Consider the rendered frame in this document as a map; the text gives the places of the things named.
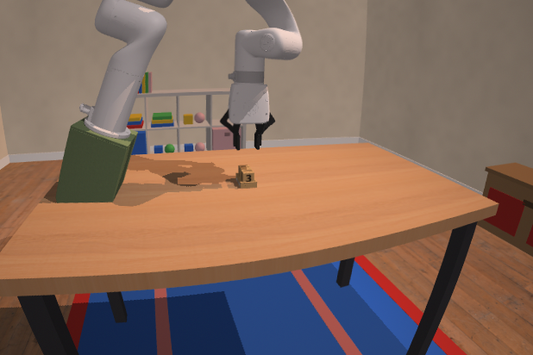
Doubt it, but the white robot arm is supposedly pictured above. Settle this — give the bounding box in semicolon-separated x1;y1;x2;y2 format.
79;0;303;139

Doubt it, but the tan number cube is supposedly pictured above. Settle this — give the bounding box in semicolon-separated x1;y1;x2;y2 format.
238;165;252;178
241;169;254;182

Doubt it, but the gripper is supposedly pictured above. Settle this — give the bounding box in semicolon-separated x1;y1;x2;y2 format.
220;82;275;151

